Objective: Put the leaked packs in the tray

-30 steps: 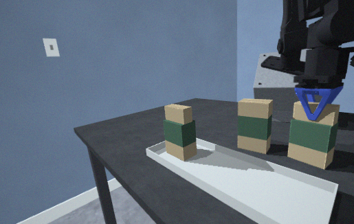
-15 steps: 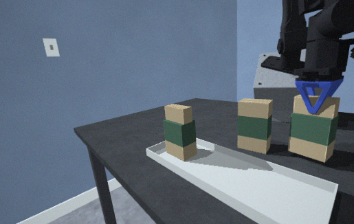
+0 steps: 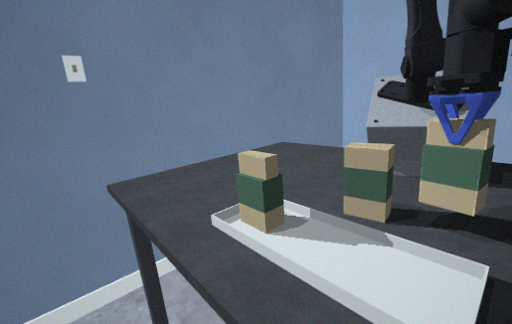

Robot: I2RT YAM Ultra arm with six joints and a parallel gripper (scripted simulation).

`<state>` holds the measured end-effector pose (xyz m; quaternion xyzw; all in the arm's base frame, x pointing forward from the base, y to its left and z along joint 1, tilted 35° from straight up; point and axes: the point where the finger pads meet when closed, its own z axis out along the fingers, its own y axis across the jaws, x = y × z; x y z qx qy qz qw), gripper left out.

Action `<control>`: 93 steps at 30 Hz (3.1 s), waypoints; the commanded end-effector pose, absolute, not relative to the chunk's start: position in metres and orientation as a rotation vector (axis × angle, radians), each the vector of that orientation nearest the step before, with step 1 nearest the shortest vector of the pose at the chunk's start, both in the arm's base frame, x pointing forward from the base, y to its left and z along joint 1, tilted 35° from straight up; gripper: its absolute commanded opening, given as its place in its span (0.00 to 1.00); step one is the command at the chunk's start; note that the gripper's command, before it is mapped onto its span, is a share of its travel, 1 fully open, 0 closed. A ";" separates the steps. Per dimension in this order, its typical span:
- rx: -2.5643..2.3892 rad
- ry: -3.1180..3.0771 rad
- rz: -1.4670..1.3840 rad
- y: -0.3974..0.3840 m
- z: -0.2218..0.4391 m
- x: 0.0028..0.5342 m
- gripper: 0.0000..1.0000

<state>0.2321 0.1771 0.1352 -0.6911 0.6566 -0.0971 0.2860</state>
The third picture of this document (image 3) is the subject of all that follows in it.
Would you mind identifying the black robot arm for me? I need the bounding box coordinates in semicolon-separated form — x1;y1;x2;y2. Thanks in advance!
377;0;512;110

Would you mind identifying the white tray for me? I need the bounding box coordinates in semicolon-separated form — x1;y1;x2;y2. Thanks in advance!
211;200;489;324

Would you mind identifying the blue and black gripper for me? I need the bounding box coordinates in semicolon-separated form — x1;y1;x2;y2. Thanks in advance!
427;28;505;144

